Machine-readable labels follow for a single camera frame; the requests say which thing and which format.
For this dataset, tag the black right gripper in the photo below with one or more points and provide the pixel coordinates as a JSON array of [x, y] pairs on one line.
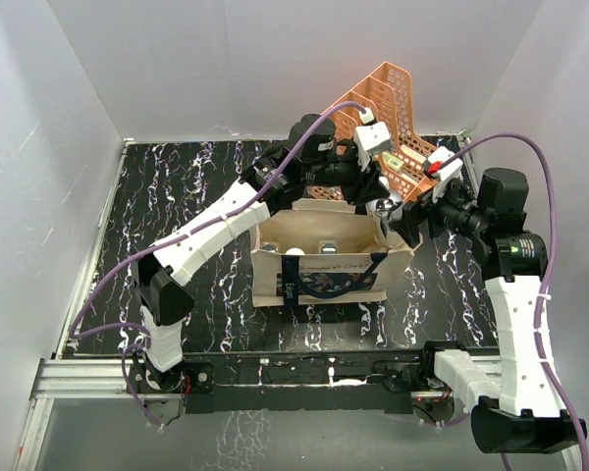
[[415, 213]]

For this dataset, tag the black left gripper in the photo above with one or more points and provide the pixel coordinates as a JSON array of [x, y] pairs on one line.
[[364, 186]]

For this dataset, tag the large clear square bottle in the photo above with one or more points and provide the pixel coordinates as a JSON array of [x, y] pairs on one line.
[[327, 247]]

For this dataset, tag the cream canvas tote bag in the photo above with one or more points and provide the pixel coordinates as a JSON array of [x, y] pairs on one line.
[[363, 269]]

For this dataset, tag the cream round cap bottle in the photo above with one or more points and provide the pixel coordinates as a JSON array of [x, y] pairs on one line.
[[295, 251]]

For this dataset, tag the small clear square bottle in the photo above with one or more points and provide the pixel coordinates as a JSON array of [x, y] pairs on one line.
[[272, 247]]

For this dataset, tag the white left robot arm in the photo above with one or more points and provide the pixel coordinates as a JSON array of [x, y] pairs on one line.
[[312, 155]]

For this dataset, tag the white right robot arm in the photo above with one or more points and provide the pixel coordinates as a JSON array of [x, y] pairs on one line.
[[522, 412]]

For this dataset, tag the peach plastic file organizer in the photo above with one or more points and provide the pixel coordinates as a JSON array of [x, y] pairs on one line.
[[387, 92]]

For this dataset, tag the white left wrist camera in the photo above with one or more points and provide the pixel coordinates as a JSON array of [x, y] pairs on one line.
[[371, 140]]

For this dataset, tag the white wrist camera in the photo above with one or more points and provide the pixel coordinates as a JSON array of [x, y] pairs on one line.
[[442, 166], [371, 140]]

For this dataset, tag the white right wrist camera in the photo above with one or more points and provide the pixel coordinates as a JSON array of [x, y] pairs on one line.
[[442, 166]]

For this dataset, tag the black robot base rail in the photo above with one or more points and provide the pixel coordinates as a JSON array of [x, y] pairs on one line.
[[389, 381]]

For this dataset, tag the aluminium table frame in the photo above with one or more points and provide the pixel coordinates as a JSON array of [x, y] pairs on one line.
[[86, 408]]

